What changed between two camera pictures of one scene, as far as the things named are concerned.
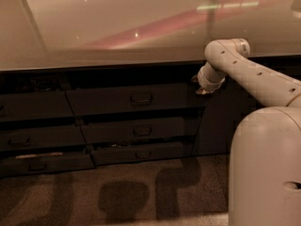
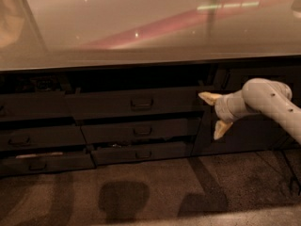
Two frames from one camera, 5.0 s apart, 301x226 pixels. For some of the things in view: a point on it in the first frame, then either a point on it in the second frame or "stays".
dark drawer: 39,164 stays
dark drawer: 41,137 stays
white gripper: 207,83 to 224,109
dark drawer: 34,105 stays
